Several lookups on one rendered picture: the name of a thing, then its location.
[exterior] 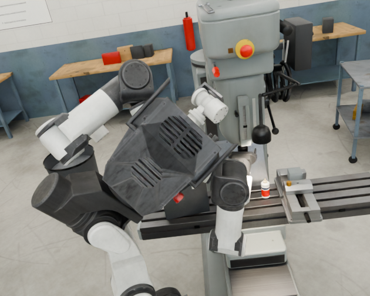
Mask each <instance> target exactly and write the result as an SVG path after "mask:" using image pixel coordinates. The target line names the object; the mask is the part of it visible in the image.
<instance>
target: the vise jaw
mask: <svg viewBox="0 0 370 296"><path fill-rule="evenodd" d="M283 188H284V191H285V195H292V194H304V193H313V186H312V183H311V180H310V179H303V180H291V186H287V181H284V182H283Z"/></svg>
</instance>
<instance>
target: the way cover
mask: <svg viewBox="0 0 370 296"><path fill-rule="evenodd" d="M216 143H217V144H218V145H219V146H220V147H221V148H222V150H220V151H219V157H221V156H222V155H223V154H224V153H225V152H226V151H227V150H228V149H229V147H230V146H231V145H232V144H231V143H230V142H228V141H227V140H222V141H217V142H216ZM254 148H256V151H257V152H256V154H257V160H256V161H255V163H254V164H252V165H251V169H250V176H251V177H252V184H251V186H259V185H261V182H262V181H263V180H264V179H266V180H267V181H268V182H269V180H268V174H267V168H266V165H265V157H264V148H263V144H255V143H252V144H251V146H248V152H254ZM237 151H238V146H237V147H236V148H235V149H234V152H237ZM257 161H258V162H257Z"/></svg>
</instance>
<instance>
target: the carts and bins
mask: <svg viewBox="0 0 370 296"><path fill-rule="evenodd" d="M339 64H340V66H339V80H338V94H337V105H336V115H335V124H333V126H332V127H333V128H334V129H335V130H338V129H339V128H340V125H339V124H338V120H339V114H340V115H341V117H342V119H343V121H344V122H345V124H346V126H347V128H348V130H349V131H350V133H351V135H352V137H353V138H354V139H353V144H352V154H351V156H350V157H349V159H348V160H349V162H350V163H356V162H357V160H358V159H357V157H356V156H355V155H356V146H357V140H358V139H370V99H362V98H363V92H364V89H369V88H370V59H369V60H356V61H349V62H343V61H340V63H339ZM343 69H344V70H345V71H346V73H347V74H348V75H349V76H350V78H351V79H352V80H353V81H354V82H355V84H356V85H357V87H359V93H358V102H357V104H355V105H340V100H341V86H342V74H343ZM93 149H94V148H93V146H91V145H87V146H86V147H85V151H84V152H83V153H82V154H81V155H80V156H78V158H77V159H75V160H74V161H73V162H71V163H70V164H69V165H67V166H64V165H63V164H62V163H61V162H60V161H59V160H57V159H55V157H54V156H53V155H52V154H51V153H50V154H49V155H48V156H47V157H46V158H45V159H44V161H43V165H44V166H45V169H46V170H47V172H48V174H51V173H58V174H60V175H61V176H63V177H64V178H65V177H66V176H67V175H68V174H72V173H80V172H85V171H93V170H95V171H96V172H98V173H99V171H98V167H97V162H96V158H95V154H94V152H95V151H93Z"/></svg>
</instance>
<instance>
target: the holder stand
mask: <svg viewBox="0 0 370 296"><path fill-rule="evenodd" d="M182 194H184V197H183V198H182V200H181V201H180V202H178V203H176V202H175V201H174V200H173V199H171V200H170V201H169V202H168V203H167V204H166V205H165V206H164V212H165V215H166V220H170V219H174V218H179V217H184V216H189V215H192V214H197V213H203V212H206V211H210V206H209V202H208V194H207V185H206V183H204V182H202V183H201V185H199V186H198V188H196V189H194V188H193V187H192V186H190V187H189V188H187V189H185V190H184V191H183V192H182Z"/></svg>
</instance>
